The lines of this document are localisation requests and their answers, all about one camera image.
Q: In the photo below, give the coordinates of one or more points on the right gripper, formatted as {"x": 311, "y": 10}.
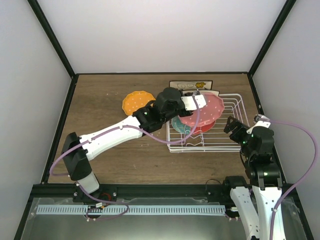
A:
{"x": 229, "y": 127}

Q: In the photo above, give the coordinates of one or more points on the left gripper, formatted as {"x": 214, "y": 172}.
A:
{"x": 187, "y": 113}

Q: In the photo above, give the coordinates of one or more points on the cream square plate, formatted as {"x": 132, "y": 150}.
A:
{"x": 202, "y": 92}

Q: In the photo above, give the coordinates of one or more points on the floral square plate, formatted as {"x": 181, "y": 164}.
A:
{"x": 191, "y": 84}

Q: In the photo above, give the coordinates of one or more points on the teal polka dot plate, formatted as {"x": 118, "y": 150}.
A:
{"x": 179, "y": 126}

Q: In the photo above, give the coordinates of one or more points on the pink polka dot plate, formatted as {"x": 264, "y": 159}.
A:
{"x": 208, "y": 114}

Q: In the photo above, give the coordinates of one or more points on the orange polka dot plate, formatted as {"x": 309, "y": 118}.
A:
{"x": 135, "y": 100}

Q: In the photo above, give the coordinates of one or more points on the red teal flower plate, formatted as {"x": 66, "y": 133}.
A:
{"x": 203, "y": 129}

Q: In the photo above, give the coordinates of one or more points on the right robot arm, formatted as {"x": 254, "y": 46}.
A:
{"x": 256, "y": 202}

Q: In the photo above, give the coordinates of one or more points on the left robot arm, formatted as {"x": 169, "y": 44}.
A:
{"x": 145, "y": 114}

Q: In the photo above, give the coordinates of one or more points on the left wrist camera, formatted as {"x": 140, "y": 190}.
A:
{"x": 194, "y": 102}

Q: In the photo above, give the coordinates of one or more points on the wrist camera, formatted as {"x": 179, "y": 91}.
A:
{"x": 259, "y": 121}
{"x": 194, "y": 102}

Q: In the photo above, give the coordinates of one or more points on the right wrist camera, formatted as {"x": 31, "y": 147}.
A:
{"x": 259, "y": 121}

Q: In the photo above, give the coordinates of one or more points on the white wire dish rack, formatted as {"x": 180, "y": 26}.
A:
{"x": 215, "y": 140}

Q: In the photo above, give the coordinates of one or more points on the black aluminium frame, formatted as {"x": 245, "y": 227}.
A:
{"x": 59, "y": 190}

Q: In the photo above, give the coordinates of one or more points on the slotted cable duct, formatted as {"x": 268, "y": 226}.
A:
{"x": 135, "y": 210}

